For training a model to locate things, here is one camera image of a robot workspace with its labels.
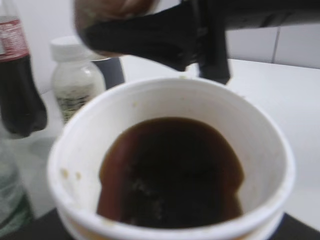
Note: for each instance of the yellow paper cup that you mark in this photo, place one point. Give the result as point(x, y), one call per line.
point(170, 159)

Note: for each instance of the white capped milky drink bottle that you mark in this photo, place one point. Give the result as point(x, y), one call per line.
point(75, 79)

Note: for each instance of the dark grey ceramic mug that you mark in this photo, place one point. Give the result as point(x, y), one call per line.
point(111, 69)

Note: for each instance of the cola bottle red label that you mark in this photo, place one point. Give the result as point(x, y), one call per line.
point(22, 110)

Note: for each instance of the brown Nescafe coffee bottle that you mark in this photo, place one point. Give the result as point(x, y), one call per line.
point(87, 13)

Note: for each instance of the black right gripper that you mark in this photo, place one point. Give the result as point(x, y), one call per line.
point(172, 36)

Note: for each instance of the clear water bottle green label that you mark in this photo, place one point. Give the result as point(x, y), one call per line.
point(15, 208)

